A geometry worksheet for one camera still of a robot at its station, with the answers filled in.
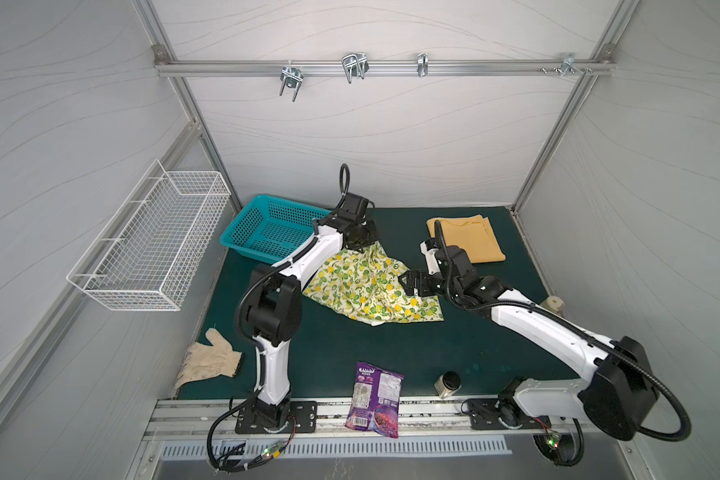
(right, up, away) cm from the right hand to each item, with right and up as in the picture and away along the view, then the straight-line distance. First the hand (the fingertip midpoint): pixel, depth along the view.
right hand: (417, 268), depth 82 cm
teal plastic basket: (-52, +12, +32) cm, 63 cm away
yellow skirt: (+26, +10, +29) cm, 40 cm away
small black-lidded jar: (+5, -26, -12) cm, 30 cm away
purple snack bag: (-12, -33, -9) cm, 36 cm away
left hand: (-9, +10, +9) cm, 17 cm away
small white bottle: (+39, -10, 0) cm, 40 cm away
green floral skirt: (-15, -7, +13) cm, 21 cm away
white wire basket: (-66, +5, -15) cm, 68 cm away
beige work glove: (-60, -26, 0) cm, 65 cm away
